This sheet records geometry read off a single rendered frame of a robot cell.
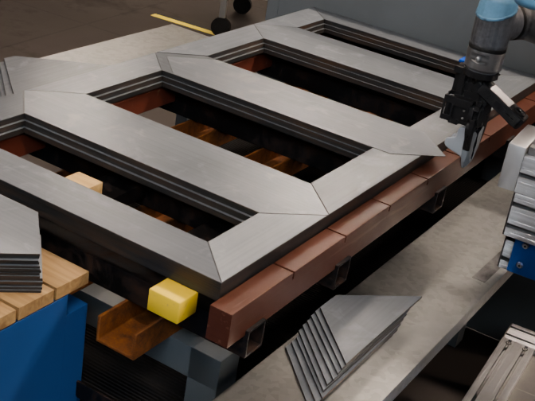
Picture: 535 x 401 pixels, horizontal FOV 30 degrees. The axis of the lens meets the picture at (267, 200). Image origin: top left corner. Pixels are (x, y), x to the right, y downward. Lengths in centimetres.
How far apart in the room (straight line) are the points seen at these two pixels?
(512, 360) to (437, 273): 72
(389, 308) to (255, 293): 33
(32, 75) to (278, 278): 103
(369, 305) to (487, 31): 60
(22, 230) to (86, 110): 53
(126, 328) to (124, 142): 42
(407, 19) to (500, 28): 103
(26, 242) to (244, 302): 35
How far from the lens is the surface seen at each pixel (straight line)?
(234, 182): 184
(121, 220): 166
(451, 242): 217
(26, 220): 164
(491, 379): 260
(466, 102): 206
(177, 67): 240
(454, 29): 297
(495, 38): 201
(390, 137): 218
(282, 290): 161
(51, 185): 176
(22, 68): 246
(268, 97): 229
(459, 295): 198
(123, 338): 167
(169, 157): 190
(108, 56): 273
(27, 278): 156
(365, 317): 175
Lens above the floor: 162
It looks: 26 degrees down
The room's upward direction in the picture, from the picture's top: 9 degrees clockwise
